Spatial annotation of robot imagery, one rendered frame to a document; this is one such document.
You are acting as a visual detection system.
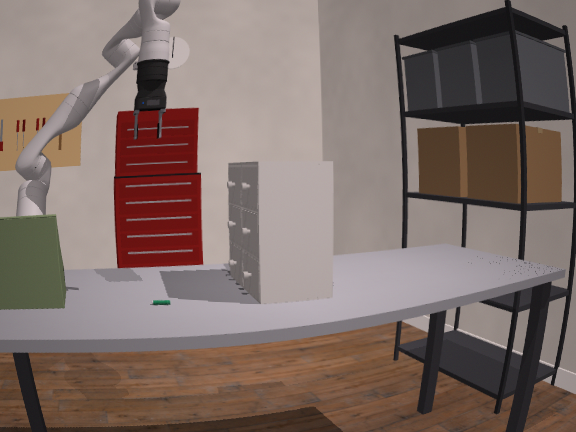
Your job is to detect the white chest of drawers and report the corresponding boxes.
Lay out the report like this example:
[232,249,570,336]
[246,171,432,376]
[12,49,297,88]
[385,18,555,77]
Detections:
[228,161,333,304]

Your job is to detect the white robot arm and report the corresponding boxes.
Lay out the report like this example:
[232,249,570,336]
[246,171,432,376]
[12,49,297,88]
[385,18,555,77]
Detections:
[15,0,181,216]

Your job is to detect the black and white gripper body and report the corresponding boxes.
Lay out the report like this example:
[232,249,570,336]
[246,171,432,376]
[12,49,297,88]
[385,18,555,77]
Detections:
[133,40,169,111]

